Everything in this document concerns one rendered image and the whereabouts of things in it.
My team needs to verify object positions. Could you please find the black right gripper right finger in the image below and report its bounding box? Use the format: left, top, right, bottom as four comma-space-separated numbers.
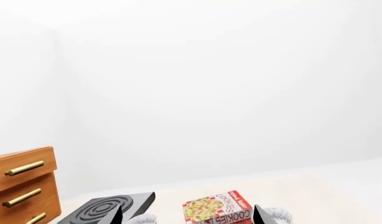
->
253, 204, 275, 224

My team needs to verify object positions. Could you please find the wooden drawer cabinet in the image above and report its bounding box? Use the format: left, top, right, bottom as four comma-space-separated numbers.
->
0, 146, 62, 224

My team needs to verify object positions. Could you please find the black stove burner plate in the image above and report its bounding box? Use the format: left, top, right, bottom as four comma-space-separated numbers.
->
56, 191, 156, 224

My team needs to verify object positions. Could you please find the brass drawer handle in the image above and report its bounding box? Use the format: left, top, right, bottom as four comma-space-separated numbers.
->
2, 187, 42, 207
4, 160, 45, 177
25, 212, 47, 224

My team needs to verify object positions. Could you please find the red cookies box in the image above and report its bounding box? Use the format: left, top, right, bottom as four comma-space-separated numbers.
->
182, 189, 253, 224

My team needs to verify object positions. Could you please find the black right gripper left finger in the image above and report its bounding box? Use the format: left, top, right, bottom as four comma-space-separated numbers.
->
106, 203, 124, 224

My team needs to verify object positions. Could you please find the grey speckled bowl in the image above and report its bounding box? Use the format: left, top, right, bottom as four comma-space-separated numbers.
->
128, 212, 157, 224
261, 207, 294, 224

